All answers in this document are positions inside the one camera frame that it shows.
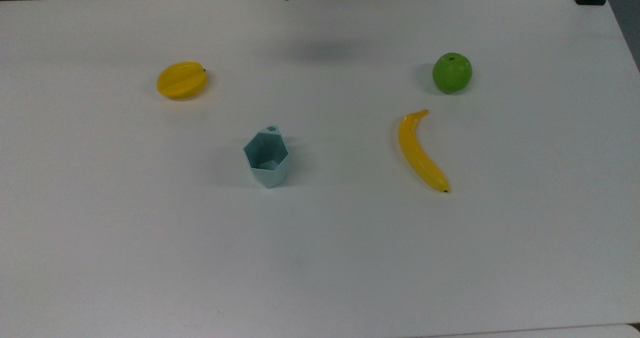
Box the light blue faceted mug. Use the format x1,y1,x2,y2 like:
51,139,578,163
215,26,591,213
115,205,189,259
242,125,291,189

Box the yellow starfruit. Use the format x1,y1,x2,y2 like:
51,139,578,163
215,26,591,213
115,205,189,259
156,61,208,100

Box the green apple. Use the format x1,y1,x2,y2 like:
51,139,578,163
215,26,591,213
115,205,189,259
432,52,473,95

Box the yellow banana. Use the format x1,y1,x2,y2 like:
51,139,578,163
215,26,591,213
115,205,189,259
397,109,451,194

